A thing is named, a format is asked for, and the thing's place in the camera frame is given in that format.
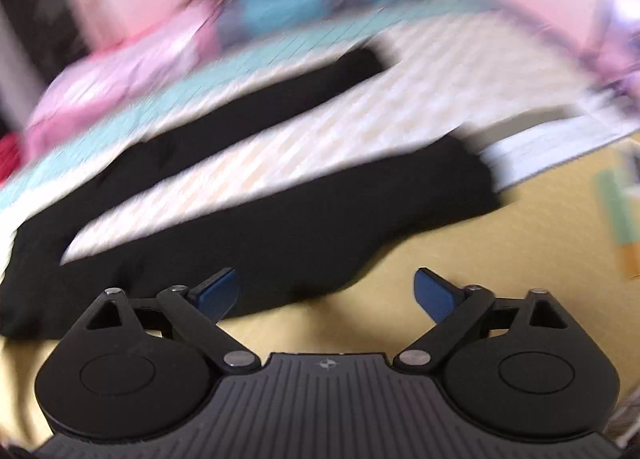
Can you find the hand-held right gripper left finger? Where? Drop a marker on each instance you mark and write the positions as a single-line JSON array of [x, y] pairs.
[[220, 291]]

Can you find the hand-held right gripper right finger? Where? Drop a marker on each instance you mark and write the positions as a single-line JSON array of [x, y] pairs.
[[434, 295]]

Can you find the black pants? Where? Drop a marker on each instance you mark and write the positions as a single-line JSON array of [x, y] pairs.
[[280, 244]]

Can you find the zigzag patterned bed blanket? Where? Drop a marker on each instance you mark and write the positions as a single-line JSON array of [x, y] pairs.
[[310, 104]]

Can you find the pink cloth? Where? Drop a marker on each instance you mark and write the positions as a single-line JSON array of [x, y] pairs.
[[130, 74]]

